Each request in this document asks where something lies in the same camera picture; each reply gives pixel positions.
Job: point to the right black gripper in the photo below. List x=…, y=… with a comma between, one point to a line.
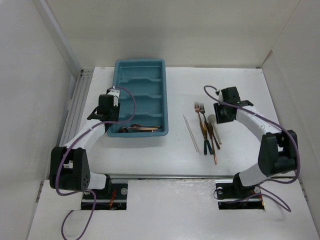
x=219, y=119

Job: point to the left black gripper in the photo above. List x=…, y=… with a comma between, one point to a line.
x=115, y=110

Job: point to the white plastic spoon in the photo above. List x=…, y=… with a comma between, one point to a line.
x=212, y=119

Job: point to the copper fork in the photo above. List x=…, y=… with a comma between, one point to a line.
x=202, y=126
x=202, y=111

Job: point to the dark wooden spoon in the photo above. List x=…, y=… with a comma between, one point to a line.
x=141, y=126

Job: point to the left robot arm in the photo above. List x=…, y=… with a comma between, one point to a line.
x=69, y=165

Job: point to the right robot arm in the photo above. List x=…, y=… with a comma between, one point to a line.
x=278, y=152

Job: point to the blue plastic cutlery tray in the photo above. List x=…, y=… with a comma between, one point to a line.
x=145, y=81

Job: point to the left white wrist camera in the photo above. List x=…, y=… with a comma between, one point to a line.
x=115, y=93

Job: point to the gold green-handled chopstick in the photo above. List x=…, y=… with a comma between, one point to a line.
x=208, y=139
x=205, y=150

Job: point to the aluminium frame rail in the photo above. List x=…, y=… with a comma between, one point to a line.
x=76, y=98

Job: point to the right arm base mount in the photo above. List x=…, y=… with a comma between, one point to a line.
x=228, y=198

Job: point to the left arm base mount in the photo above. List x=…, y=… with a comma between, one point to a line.
x=113, y=197

